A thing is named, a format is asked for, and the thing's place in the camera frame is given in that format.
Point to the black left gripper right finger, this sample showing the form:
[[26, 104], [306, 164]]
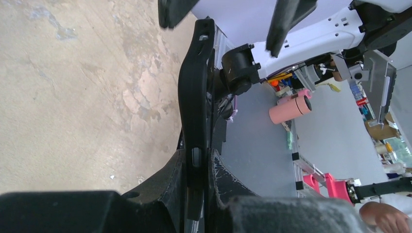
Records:
[[233, 208]]

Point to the pink cylinder in background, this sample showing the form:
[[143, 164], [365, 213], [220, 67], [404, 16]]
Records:
[[291, 107]]

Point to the bare human hand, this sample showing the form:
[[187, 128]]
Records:
[[385, 217]]

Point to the black phone case with cutout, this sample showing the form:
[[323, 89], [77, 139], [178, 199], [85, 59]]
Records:
[[192, 99]]

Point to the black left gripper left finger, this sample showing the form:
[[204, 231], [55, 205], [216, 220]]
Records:
[[154, 206]]

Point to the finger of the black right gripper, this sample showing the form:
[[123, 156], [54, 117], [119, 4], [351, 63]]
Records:
[[287, 14], [172, 12]]

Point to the aluminium frame rails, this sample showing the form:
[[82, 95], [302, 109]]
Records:
[[301, 165]]

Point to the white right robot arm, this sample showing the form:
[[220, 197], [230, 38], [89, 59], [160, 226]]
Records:
[[249, 64]]

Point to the pink bracket in background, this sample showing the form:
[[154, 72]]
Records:
[[325, 185]]

